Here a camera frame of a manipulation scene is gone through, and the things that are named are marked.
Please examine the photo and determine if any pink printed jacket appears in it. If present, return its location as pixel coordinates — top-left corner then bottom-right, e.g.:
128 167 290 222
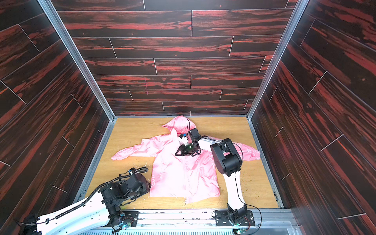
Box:
111 115 261 204

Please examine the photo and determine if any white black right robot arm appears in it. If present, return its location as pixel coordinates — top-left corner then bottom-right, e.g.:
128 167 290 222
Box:
175 128 248 226

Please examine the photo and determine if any aluminium corner post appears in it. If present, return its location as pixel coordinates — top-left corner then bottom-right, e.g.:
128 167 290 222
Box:
37 0 116 121
246 0 310 119

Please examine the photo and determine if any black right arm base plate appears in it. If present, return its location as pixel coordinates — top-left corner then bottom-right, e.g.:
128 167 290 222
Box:
211 210 255 227

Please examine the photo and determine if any aluminium front rail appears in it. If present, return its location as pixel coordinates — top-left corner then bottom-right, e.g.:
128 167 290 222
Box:
117 209 303 235

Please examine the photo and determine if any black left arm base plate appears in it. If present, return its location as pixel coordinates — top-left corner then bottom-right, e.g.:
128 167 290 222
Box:
117 211 139 229

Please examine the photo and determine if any aluminium left corner post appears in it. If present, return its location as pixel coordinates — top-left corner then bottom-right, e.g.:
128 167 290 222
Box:
37 0 116 121

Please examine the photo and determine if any aluminium right corner post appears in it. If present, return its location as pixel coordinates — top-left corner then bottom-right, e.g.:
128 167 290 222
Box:
246 0 310 119

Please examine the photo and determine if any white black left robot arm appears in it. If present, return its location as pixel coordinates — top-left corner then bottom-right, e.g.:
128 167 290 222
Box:
17 167 151 235

